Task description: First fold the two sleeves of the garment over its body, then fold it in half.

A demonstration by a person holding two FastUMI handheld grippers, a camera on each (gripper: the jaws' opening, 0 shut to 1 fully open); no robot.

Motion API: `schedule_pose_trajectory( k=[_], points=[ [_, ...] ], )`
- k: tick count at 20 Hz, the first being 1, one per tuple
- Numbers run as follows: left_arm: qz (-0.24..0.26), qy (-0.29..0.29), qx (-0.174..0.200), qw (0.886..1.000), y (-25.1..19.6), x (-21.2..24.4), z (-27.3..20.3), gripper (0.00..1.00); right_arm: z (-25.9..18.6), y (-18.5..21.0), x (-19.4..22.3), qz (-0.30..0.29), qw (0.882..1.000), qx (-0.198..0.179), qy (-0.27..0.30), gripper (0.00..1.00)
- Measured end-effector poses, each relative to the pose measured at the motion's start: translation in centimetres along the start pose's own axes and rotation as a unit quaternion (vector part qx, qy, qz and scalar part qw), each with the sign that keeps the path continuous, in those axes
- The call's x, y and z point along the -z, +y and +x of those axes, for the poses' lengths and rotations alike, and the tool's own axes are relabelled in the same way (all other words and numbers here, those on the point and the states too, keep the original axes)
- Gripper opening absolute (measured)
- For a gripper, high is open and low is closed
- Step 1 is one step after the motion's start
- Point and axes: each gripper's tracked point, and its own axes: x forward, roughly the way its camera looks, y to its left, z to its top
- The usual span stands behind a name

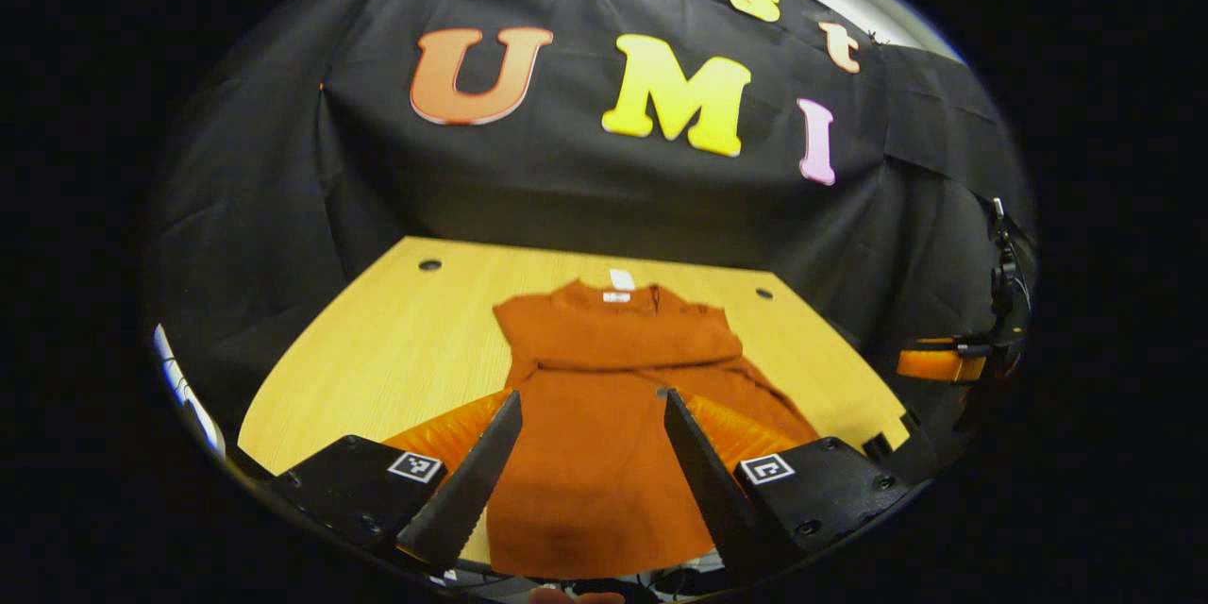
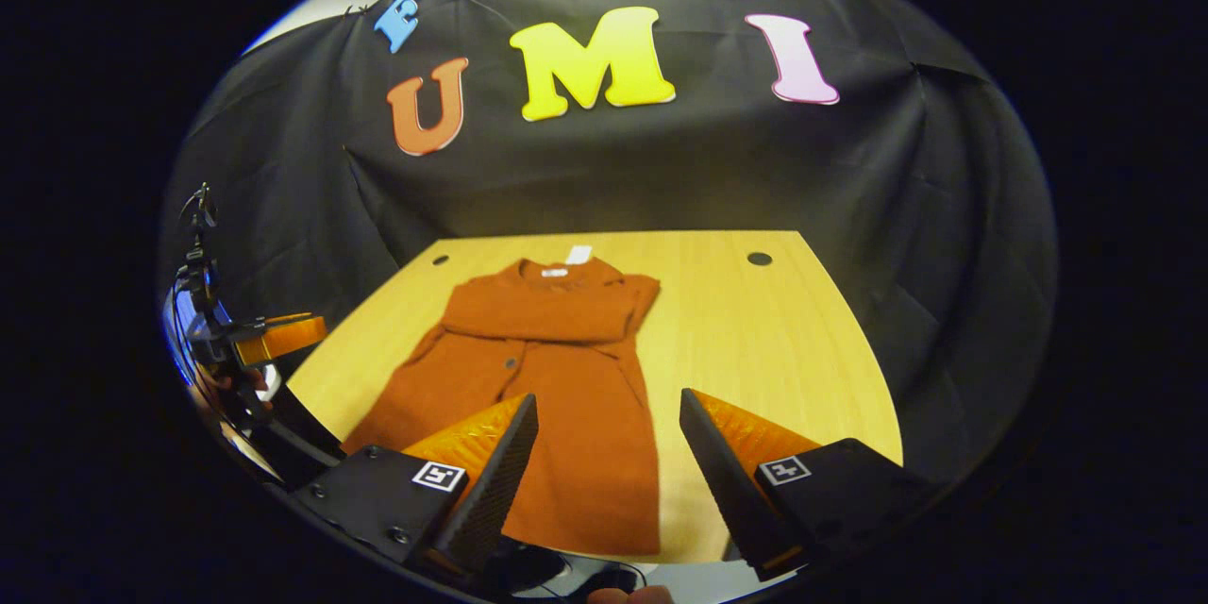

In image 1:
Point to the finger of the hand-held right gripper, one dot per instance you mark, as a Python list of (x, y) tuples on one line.
[(930, 365), (930, 341)]

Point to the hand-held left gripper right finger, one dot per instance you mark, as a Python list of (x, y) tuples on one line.
[(708, 491)]

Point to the white paper tag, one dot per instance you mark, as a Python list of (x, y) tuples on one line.
[(622, 279)]

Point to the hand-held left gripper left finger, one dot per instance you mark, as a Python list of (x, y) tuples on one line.
[(472, 491)]

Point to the orange knit jacket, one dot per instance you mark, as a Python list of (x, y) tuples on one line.
[(595, 453)]

